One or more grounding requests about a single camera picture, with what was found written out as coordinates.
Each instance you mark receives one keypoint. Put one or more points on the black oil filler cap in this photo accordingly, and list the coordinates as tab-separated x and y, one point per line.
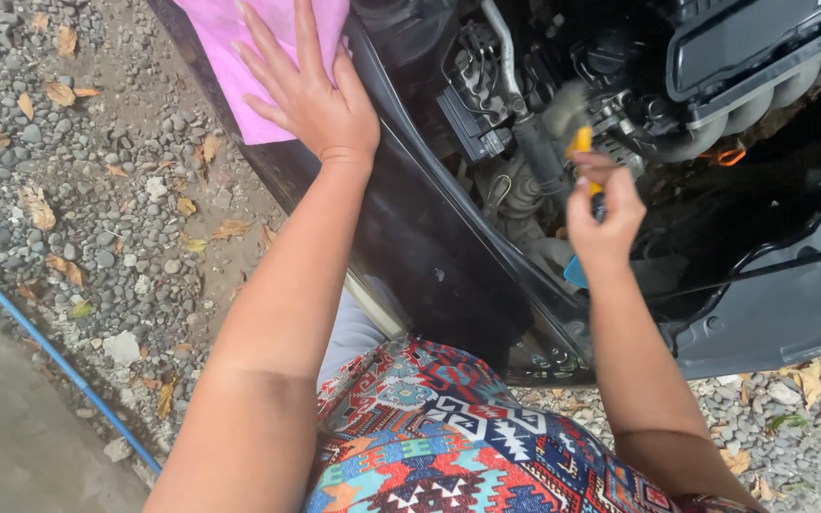
599	58

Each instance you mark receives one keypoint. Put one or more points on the person's left hand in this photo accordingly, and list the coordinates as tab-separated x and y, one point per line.
318	107

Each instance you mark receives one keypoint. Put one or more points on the colourful patterned dress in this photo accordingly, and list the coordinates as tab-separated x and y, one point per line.
467	442

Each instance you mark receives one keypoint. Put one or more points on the silver metal pipe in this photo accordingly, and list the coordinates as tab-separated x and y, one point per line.
504	60

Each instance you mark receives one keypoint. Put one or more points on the black engine bay module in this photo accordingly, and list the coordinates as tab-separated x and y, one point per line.
471	125

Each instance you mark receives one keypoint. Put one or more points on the black plastic engine cover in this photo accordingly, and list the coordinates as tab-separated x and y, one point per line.
745	43

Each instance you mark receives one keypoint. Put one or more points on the gray intake manifold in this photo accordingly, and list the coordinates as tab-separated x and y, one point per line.
752	110

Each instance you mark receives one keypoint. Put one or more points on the black car body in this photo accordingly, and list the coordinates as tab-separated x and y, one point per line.
410	235

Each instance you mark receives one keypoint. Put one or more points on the gray plastic car panel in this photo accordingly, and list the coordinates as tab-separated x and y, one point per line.
781	313

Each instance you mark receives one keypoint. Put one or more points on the gray trouser leg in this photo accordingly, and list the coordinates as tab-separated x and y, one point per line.
350	338

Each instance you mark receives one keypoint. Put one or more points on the person's right fingers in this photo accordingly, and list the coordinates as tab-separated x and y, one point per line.
592	162

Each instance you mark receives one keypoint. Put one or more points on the person's right hand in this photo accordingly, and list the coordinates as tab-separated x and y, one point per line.
606	228

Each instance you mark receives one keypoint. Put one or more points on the pink cleaning cloth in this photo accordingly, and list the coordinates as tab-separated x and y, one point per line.
218	43

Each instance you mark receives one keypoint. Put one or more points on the thin black prop rod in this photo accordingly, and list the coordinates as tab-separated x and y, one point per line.
774	271

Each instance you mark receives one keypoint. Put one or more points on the scattered dry leaves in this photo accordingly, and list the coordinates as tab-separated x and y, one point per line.
61	92

